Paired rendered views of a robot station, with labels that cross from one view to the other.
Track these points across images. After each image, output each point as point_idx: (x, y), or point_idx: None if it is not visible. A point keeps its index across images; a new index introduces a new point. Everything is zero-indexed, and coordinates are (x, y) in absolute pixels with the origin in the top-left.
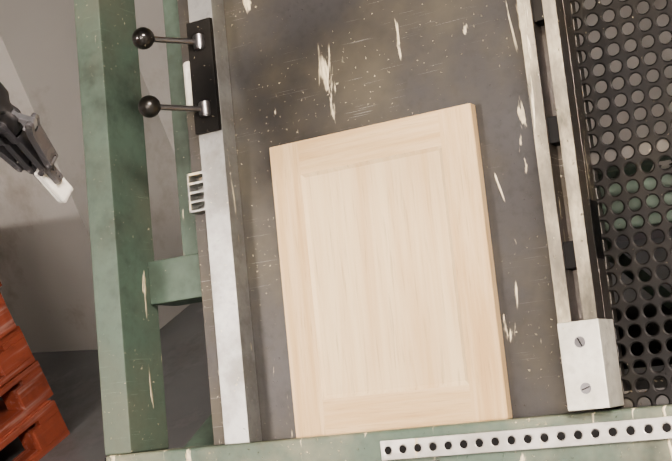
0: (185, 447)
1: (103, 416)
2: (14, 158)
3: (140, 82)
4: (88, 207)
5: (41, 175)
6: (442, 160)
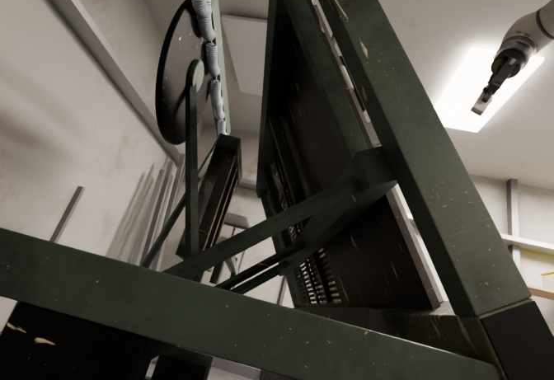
0: (448, 311)
1: (510, 255)
2: (498, 81)
3: (327, 21)
4: (419, 79)
5: (490, 102)
6: None
